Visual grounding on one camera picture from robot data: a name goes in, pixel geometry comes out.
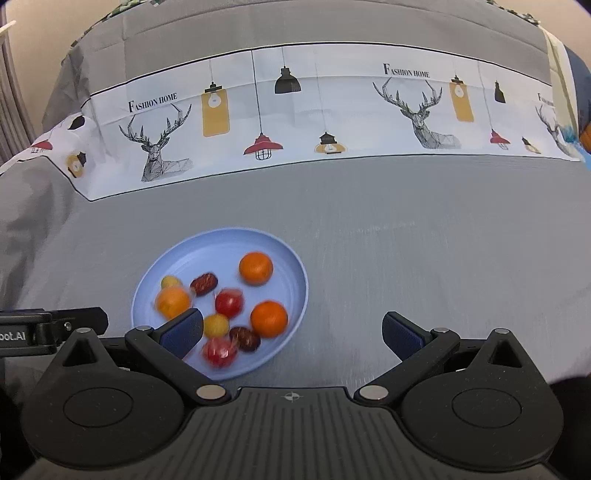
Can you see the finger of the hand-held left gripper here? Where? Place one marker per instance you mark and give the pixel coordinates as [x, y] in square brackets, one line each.
[83, 318]

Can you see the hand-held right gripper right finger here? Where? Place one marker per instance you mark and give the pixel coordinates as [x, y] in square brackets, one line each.
[401, 337]

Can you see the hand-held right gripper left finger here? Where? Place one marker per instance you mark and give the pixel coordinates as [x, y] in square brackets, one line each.
[182, 332]

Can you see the plastic-wrapped orange mandarin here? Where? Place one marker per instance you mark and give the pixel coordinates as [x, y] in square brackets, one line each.
[173, 302]

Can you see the small yellow-green fruit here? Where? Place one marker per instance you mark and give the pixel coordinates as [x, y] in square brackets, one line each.
[216, 325]

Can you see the plastic-wrapped red fruit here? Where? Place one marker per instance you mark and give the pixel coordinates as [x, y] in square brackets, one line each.
[219, 353]
[229, 302]

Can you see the small yellow fruit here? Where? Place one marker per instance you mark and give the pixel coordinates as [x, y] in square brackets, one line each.
[170, 281]

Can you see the dark red jujube date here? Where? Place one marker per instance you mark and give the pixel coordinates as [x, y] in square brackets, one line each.
[204, 284]
[244, 338]

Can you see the light blue plate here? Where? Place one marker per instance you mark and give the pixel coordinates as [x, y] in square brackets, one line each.
[203, 254]

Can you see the bare orange mandarin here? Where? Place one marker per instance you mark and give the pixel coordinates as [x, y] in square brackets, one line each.
[269, 318]
[256, 268]

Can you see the grey curtain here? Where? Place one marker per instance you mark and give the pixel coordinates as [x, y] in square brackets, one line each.
[14, 106]

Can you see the light blue fabric strip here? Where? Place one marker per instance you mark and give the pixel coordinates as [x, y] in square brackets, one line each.
[577, 143]

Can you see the orange cushion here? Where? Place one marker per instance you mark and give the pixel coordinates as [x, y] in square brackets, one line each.
[586, 146]

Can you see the cream cloth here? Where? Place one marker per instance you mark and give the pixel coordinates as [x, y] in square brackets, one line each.
[561, 78]

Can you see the dark blue cushion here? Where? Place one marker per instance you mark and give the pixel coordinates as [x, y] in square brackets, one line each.
[581, 83]

